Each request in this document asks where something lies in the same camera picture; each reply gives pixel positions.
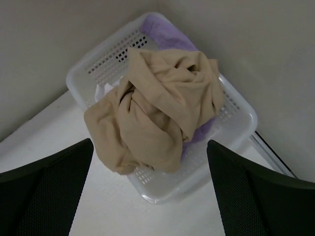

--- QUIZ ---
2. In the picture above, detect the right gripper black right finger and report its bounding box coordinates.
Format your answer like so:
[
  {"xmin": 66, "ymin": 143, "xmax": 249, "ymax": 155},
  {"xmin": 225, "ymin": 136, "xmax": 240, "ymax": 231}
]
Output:
[{"xmin": 207, "ymin": 140, "xmax": 315, "ymax": 236}]

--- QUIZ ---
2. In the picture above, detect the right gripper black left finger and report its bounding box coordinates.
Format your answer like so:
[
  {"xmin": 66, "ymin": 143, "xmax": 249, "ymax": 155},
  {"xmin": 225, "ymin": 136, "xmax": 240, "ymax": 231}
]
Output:
[{"xmin": 0, "ymin": 139, "xmax": 94, "ymax": 236}]

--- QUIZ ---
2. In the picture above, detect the beige t shirt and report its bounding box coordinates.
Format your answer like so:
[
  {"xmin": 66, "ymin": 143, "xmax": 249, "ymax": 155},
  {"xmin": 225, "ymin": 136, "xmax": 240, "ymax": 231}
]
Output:
[{"xmin": 84, "ymin": 48, "xmax": 224, "ymax": 175}]

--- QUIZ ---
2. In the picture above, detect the white plastic basket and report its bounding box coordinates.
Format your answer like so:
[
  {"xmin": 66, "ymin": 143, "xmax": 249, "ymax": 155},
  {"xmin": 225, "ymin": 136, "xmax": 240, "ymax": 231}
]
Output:
[{"xmin": 66, "ymin": 13, "xmax": 257, "ymax": 204}]

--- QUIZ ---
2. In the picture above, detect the white crumpled cloth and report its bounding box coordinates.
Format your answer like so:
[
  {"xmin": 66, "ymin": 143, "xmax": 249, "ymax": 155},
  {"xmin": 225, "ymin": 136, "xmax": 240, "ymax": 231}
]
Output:
[{"xmin": 94, "ymin": 76, "xmax": 123, "ymax": 102}]

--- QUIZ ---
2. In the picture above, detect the purple t shirt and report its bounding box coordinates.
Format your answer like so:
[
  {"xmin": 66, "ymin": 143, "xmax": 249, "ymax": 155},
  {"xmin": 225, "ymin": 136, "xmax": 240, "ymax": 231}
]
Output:
[{"xmin": 140, "ymin": 14, "xmax": 215, "ymax": 157}]

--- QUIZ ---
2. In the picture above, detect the aluminium table edge rail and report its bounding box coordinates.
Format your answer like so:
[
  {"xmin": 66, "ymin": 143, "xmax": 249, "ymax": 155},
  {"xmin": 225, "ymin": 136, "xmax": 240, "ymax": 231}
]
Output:
[{"xmin": 250, "ymin": 132, "xmax": 297, "ymax": 178}]

